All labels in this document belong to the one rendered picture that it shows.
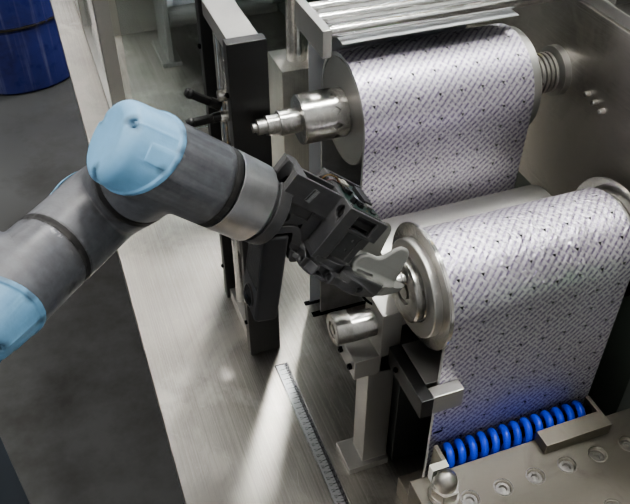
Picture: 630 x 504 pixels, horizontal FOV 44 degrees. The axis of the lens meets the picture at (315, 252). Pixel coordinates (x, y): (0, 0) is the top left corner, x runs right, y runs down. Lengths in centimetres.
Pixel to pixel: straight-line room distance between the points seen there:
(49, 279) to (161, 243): 86
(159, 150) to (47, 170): 281
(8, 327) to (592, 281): 61
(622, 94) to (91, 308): 203
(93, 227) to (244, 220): 13
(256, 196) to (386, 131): 32
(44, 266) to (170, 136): 14
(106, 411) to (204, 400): 121
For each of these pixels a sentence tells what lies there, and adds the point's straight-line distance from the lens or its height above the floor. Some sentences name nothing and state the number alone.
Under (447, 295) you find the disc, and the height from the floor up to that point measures 129.
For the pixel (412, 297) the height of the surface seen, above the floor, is 126.
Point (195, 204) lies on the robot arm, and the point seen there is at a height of 146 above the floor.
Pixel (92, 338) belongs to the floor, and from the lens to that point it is 262.
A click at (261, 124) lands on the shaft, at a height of 134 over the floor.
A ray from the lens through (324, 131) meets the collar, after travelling 97.
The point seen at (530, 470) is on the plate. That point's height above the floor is 103.
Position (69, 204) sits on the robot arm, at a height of 145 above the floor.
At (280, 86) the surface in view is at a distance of 148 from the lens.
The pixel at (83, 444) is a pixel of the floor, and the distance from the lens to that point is 235.
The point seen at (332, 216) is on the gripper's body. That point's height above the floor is 140.
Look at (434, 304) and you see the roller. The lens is 82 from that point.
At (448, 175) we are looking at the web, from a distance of 105.
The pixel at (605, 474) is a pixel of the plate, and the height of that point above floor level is 103.
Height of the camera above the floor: 185
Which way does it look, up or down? 41 degrees down
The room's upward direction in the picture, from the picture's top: straight up
